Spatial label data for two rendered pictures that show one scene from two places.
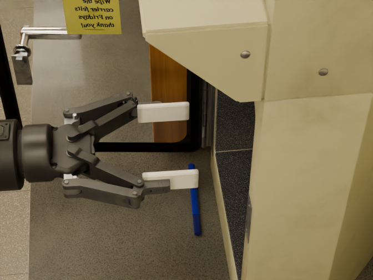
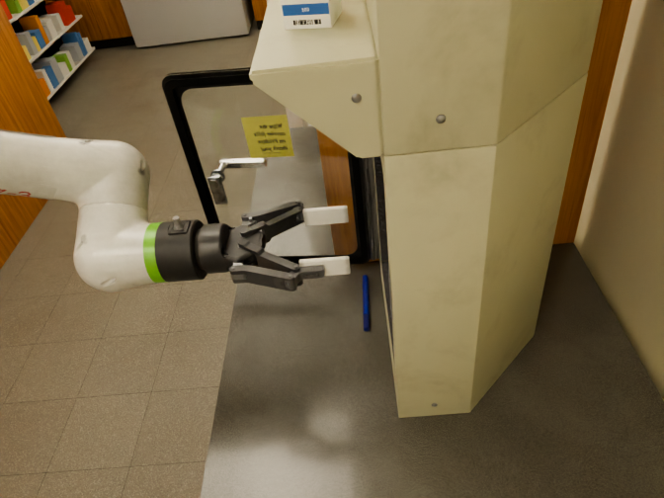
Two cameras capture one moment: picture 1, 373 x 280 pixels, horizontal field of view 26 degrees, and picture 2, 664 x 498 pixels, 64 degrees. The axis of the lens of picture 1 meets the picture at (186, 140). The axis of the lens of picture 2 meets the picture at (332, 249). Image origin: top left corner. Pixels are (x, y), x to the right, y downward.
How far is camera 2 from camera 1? 0.32 m
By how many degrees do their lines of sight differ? 11
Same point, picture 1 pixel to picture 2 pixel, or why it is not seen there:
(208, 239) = (375, 334)
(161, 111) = (323, 213)
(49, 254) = (242, 346)
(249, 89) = (367, 140)
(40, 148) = (213, 240)
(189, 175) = (341, 261)
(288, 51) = (400, 94)
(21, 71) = (216, 192)
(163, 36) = (269, 77)
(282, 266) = (428, 345)
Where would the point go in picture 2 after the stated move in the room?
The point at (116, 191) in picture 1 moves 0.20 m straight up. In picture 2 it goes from (274, 274) to (241, 146)
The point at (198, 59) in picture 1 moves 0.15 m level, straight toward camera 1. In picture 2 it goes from (309, 105) to (278, 202)
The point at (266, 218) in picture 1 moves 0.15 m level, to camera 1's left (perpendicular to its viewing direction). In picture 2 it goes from (405, 291) to (285, 292)
